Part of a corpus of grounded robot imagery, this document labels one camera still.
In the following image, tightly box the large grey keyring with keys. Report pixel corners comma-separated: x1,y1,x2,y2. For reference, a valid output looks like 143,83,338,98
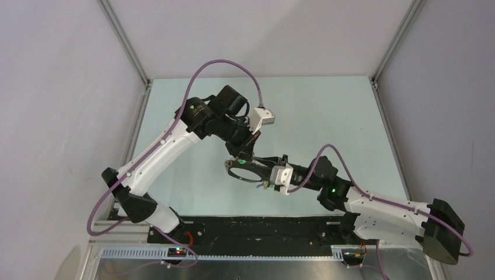
224,157,276,190

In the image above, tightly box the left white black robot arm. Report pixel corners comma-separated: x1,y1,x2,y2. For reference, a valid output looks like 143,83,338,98
102,86,272,243

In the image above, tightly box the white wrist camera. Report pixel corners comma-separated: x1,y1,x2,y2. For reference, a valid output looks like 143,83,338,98
247,107,276,134
269,163,294,195

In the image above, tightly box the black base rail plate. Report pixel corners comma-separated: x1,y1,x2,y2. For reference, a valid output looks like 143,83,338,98
147,215,391,257

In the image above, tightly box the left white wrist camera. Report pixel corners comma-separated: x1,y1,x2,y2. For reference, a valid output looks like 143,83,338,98
247,107,276,134

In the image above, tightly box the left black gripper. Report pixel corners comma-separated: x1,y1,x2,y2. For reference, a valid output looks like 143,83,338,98
215,114,260,161

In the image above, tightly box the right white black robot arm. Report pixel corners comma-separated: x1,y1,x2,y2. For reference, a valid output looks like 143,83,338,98
224,156,465,265

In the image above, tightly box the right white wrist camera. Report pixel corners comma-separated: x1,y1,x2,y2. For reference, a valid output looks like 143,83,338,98
269,163,294,195

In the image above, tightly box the white slotted cable duct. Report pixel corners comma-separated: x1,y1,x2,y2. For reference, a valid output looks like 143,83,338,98
100,246,343,261

